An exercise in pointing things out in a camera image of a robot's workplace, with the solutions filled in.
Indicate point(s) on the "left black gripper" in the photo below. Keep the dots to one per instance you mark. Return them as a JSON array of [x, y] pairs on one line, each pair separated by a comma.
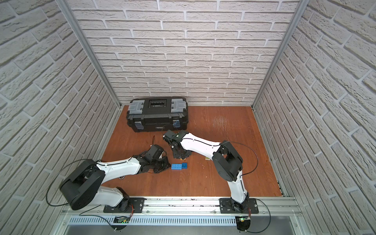
[[160, 165]]

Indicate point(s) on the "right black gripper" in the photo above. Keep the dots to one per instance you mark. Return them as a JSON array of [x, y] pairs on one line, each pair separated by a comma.
[[177, 156]]

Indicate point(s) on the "long blue lego brick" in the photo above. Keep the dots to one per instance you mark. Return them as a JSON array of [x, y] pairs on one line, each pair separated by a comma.
[[176, 166]]

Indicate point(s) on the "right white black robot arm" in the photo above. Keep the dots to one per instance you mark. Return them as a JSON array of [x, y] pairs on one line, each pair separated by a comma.
[[227, 161]]

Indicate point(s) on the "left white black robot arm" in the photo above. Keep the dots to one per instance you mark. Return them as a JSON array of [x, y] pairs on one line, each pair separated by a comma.
[[84, 187]]

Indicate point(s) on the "black plastic toolbox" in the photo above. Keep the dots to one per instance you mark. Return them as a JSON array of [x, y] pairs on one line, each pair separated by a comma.
[[158, 114]]

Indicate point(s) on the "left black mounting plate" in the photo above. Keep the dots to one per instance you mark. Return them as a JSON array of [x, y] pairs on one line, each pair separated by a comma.
[[138, 205]]

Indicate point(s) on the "black mounting plate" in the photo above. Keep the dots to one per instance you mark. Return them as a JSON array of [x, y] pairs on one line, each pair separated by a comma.
[[138, 205], [228, 205]]

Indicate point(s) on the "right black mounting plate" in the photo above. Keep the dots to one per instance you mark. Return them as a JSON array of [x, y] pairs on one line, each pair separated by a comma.
[[228, 205]]

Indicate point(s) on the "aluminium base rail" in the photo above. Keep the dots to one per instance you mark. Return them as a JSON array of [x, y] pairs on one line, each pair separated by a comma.
[[207, 206]]

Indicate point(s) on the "white slotted cable duct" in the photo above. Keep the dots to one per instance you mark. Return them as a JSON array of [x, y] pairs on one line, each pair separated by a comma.
[[155, 220]]

